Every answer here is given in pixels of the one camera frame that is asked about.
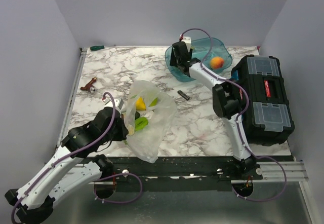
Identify green fake fruit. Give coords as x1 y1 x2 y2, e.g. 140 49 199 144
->
135 111 148 132

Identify yellow fake fruit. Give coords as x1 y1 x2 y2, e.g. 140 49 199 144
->
135 97 146 111

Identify clear plastic bag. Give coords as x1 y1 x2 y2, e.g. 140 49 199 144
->
124 80 177 163

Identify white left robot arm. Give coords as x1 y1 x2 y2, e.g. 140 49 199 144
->
5 106 128 223

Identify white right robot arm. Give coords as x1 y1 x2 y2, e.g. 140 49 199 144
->
170 41 257 179

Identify orange fake peach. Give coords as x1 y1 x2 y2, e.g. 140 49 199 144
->
210 56 224 69

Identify teal plastic tray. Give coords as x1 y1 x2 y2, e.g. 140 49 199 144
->
165 38 232 83

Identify brown metal-tipped tool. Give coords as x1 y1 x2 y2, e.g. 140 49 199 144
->
80 77 97 93

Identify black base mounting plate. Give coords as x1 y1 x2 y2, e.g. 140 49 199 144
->
83 155 264 193

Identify black tool box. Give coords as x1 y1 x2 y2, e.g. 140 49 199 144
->
231 55 295 146

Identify aluminium side rail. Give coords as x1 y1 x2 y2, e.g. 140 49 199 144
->
55 48 88 149

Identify green handled screwdriver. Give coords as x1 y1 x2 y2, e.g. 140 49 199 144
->
90 44 116 51

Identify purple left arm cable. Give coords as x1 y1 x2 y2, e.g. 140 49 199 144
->
11 92 143 223

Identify aluminium front rail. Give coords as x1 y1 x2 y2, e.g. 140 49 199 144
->
58 162 309 184

